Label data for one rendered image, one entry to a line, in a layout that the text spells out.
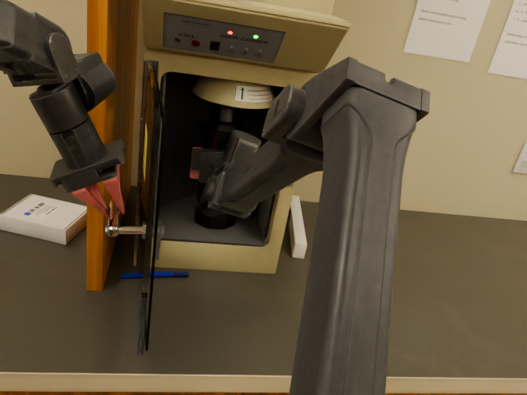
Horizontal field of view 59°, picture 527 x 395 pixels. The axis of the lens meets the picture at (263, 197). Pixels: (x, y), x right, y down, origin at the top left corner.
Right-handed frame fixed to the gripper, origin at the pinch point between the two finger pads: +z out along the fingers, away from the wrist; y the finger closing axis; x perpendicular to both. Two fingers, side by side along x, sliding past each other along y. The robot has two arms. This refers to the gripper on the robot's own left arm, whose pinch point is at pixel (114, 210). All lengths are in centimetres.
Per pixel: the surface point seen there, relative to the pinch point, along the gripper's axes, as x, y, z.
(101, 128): -13.8, -0.8, -8.1
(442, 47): -57, -89, 15
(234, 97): -22.3, -24.5, -2.8
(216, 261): -19.6, -9.6, 30.8
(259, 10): -9.3, -30.8, -19.0
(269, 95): -24.8, -31.5, -0.1
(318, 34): -10.0, -39.2, -12.5
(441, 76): -57, -88, 23
